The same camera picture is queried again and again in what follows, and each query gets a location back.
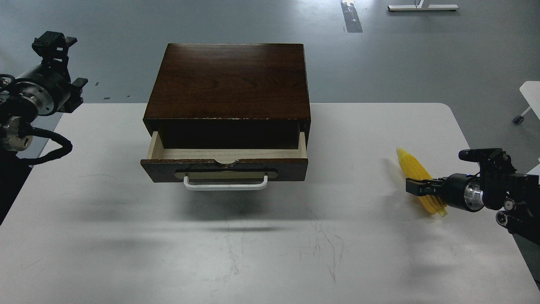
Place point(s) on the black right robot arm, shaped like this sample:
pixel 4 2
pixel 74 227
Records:
pixel 497 186

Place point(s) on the white furniture with caster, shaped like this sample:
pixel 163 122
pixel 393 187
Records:
pixel 531 92

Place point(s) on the white table leg base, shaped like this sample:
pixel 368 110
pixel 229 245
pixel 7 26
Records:
pixel 423 5

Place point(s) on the yellow corn cob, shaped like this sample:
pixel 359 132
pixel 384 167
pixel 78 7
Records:
pixel 413 169

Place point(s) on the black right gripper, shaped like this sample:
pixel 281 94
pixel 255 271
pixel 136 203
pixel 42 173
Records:
pixel 459 191

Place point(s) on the dark wooden drawer cabinet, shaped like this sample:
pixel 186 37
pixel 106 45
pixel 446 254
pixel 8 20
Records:
pixel 230 96

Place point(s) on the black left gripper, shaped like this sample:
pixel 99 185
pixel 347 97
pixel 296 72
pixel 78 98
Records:
pixel 47 88

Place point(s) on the dark floor tape strip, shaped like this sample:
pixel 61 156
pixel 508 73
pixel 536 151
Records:
pixel 351 16

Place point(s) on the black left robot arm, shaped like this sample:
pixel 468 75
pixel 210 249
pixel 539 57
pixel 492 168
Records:
pixel 16 135

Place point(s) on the wooden drawer with white handle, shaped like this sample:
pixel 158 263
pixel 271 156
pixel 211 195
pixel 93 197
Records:
pixel 225 169

